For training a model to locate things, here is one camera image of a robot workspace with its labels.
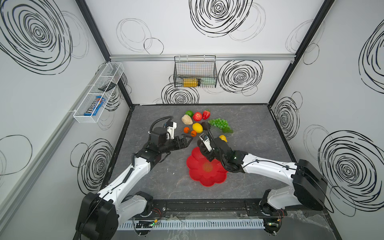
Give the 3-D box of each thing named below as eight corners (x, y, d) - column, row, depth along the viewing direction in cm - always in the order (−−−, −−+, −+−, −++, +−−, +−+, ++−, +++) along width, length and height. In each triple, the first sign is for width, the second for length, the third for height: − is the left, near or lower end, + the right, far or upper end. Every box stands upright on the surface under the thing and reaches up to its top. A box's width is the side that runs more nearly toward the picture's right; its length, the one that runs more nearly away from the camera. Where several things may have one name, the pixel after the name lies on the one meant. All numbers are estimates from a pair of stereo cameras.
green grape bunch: (209, 124, 110) (209, 119, 106) (213, 118, 113) (214, 114, 109) (230, 135, 103) (231, 131, 99) (234, 129, 106) (235, 125, 103)
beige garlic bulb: (187, 127, 107) (186, 123, 104) (181, 120, 111) (181, 116, 108) (193, 124, 109) (192, 120, 105) (187, 117, 113) (187, 113, 109)
